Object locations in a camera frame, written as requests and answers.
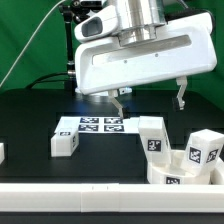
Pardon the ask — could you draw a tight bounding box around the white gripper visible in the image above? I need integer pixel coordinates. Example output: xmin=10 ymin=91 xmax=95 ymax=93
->
xmin=75 ymin=12 xmax=217 ymax=119

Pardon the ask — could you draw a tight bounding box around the white round stool seat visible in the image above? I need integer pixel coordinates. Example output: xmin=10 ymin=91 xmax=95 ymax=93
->
xmin=147 ymin=150 xmax=224 ymax=185

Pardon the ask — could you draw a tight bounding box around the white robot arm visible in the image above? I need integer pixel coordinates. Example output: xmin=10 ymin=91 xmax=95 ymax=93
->
xmin=74 ymin=0 xmax=217 ymax=118

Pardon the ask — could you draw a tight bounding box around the white paper marker sheet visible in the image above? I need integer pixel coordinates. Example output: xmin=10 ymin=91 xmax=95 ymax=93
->
xmin=55 ymin=116 xmax=139 ymax=134

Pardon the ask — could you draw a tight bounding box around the white left block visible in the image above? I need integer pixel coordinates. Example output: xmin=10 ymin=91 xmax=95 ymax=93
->
xmin=0 ymin=143 xmax=5 ymax=164

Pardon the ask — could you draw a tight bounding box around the black camera on mount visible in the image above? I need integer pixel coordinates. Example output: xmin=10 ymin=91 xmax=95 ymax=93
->
xmin=72 ymin=0 xmax=102 ymax=10

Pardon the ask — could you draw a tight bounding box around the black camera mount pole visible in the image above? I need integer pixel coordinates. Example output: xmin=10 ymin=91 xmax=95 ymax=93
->
xmin=59 ymin=3 xmax=77 ymax=94

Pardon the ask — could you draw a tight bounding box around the black cable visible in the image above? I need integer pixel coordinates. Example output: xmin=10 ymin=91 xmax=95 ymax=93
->
xmin=25 ymin=72 xmax=79 ymax=90

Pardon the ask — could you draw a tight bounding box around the white front rail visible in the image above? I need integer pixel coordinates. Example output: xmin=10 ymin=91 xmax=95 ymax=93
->
xmin=0 ymin=183 xmax=224 ymax=213

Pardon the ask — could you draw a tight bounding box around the white cable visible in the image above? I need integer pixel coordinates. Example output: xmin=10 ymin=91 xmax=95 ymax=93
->
xmin=0 ymin=0 xmax=68 ymax=88

